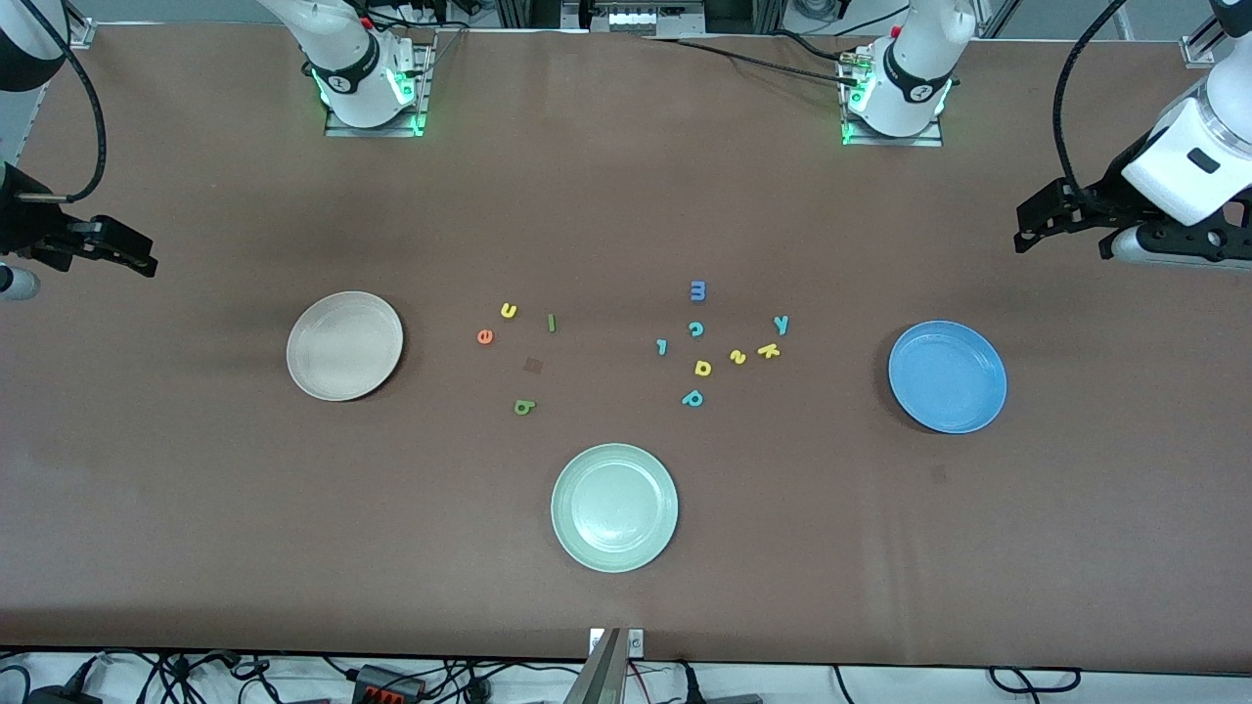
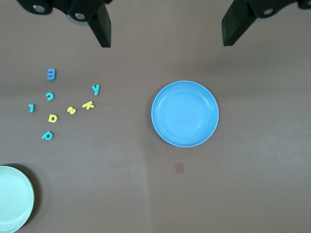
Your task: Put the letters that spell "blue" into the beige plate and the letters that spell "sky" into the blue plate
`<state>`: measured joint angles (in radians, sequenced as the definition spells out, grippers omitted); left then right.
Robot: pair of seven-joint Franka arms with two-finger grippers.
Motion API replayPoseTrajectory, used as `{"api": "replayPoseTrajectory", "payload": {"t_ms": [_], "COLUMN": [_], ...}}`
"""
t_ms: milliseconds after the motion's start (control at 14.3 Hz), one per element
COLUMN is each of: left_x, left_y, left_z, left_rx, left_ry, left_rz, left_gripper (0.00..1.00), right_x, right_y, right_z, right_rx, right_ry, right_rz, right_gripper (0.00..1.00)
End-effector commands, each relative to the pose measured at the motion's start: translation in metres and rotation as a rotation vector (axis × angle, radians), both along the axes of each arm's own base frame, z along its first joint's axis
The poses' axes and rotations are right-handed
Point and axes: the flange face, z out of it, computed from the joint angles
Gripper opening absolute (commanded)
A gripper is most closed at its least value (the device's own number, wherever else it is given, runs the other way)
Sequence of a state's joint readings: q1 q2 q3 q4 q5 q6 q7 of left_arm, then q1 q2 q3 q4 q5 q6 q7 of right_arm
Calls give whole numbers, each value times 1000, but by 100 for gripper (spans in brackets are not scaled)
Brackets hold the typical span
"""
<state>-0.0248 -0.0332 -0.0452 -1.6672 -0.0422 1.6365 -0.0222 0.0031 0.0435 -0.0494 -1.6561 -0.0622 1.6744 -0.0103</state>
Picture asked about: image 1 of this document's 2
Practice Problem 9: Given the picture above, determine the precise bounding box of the pale green round plate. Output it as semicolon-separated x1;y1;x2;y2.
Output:
550;443;680;574

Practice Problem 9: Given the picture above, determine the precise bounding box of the looped black floor cable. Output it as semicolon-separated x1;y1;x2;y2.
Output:
988;666;1083;695

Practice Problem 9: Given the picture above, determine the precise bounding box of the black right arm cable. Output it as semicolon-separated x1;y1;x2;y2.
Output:
18;0;107;204

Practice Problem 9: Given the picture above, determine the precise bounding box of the grey connector box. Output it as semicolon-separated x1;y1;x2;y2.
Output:
592;0;707;36

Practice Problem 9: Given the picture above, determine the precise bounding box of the brown table cover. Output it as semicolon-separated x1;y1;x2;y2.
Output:
0;22;1252;676

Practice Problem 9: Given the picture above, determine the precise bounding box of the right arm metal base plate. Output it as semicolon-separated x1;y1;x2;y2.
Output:
323;44;436;138

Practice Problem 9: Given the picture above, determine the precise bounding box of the short black table cable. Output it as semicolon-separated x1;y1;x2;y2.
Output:
771;28;850;64

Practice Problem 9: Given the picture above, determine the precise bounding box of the grey metal post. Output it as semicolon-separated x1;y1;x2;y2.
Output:
562;629;627;704

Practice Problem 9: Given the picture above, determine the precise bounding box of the black base cable bundle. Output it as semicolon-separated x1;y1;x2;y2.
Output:
367;0;475;32

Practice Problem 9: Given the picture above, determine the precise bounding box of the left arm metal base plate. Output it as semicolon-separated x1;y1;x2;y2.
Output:
841;44;945;150

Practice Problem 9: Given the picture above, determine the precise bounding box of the black red power strip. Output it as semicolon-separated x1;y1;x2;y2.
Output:
354;664;425;702

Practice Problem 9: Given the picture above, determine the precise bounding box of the blue round plate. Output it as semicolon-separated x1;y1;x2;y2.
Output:
887;320;1008;435

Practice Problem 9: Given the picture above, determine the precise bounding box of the beige round plate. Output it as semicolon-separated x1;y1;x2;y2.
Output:
286;290;405;403

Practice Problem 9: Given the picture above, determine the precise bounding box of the long black table cable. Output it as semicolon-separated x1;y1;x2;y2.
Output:
641;34;862;85

